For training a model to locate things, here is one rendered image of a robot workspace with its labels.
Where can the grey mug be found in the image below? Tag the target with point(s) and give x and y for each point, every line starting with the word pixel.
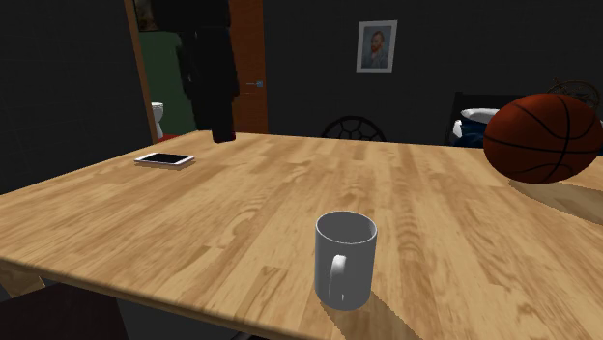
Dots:
pixel 351 278

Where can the framed portrait picture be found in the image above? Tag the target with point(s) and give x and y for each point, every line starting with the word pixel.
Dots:
pixel 377 47

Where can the white toilet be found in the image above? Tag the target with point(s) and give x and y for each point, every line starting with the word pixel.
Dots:
pixel 157 113

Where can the light wooden table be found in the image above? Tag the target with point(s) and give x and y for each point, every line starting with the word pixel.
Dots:
pixel 226 212

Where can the white tablet with black screen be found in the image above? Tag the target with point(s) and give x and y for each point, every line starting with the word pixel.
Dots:
pixel 165 159

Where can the brown wicker chair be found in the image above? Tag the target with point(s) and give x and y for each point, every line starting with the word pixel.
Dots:
pixel 582 89

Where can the orange wooden door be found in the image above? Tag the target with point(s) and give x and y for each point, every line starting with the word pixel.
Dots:
pixel 252 52

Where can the dark bed with white pillow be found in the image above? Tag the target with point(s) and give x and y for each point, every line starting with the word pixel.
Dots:
pixel 471 117

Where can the brown basketball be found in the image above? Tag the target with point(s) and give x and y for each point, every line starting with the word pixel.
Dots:
pixel 537 136

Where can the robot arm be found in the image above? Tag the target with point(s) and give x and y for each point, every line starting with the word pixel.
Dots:
pixel 212 70

